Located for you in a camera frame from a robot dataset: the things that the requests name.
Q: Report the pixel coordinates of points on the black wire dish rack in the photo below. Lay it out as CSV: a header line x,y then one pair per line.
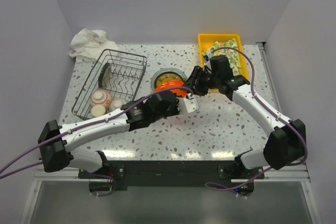
x,y
127,71

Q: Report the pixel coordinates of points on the light green bowl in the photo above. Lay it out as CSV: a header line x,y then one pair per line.
x,y
117,104

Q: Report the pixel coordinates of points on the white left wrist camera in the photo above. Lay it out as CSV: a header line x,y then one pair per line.
x,y
186,106

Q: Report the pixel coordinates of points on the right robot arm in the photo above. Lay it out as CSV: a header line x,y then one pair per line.
x,y
286,138

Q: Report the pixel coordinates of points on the dark teal plate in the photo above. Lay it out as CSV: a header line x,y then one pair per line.
x,y
104,76

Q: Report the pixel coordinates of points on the yellow plastic bin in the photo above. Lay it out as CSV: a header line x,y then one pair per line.
x,y
210,42

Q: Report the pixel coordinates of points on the light green floral plate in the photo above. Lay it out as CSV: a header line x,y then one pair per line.
x,y
181,73

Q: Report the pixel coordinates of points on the beige brown cup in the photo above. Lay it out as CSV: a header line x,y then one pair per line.
x,y
98,110

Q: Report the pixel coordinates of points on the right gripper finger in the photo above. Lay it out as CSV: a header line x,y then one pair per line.
x,y
199,90
194,80

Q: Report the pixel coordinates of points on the lemon print cloth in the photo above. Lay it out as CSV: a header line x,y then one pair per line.
x,y
233,56

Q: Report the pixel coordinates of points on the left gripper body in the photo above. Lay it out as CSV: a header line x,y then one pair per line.
x,y
173,110

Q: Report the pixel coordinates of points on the white red patterned bowl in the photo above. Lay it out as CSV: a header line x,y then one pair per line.
x,y
101,97

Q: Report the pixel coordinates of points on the white crumpled towel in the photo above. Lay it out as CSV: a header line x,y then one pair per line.
x,y
87,45

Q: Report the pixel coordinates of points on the yellow patterned plate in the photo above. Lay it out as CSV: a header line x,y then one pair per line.
x,y
168,76

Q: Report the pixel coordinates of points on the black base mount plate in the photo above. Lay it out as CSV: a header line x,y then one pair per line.
x,y
167,174

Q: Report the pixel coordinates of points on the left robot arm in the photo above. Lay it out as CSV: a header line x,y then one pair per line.
x,y
59,144

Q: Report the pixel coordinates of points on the orange plate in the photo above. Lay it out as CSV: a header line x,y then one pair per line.
x,y
170,90

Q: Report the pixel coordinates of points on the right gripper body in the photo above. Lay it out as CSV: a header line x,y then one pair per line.
x,y
214,79

